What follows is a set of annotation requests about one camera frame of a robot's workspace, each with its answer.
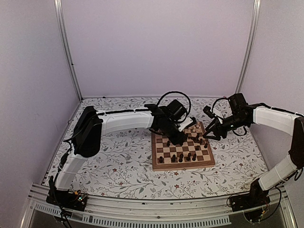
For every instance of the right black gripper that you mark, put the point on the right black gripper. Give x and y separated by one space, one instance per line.
219 128

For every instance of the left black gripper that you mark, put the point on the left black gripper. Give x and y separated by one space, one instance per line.
176 140

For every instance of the wooden chess board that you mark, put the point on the wooden chess board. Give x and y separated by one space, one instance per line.
194 153

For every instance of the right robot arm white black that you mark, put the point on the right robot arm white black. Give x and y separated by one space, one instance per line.
244 114

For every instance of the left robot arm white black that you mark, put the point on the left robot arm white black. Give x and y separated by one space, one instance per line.
170 120

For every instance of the floral patterned table mat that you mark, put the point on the floral patterned table mat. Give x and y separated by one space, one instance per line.
123 169

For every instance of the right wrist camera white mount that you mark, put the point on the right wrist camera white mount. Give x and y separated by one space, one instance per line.
213 114

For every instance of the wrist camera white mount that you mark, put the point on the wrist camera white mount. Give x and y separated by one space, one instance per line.
213 114
189 121

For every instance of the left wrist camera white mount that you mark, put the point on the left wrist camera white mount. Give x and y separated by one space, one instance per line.
189 121

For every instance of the front aluminium rail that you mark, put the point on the front aluminium rail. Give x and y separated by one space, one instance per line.
210 212

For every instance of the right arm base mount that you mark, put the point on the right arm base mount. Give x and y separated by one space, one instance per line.
256 200

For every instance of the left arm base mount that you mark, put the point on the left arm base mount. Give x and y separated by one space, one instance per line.
67 199

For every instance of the right aluminium frame post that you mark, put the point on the right aluminium frame post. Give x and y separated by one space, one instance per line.
250 44

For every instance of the aluminium frame post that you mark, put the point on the aluminium frame post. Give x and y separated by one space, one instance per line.
67 51
250 44

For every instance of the left aluminium frame post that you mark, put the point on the left aluminium frame post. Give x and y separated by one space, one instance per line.
67 51

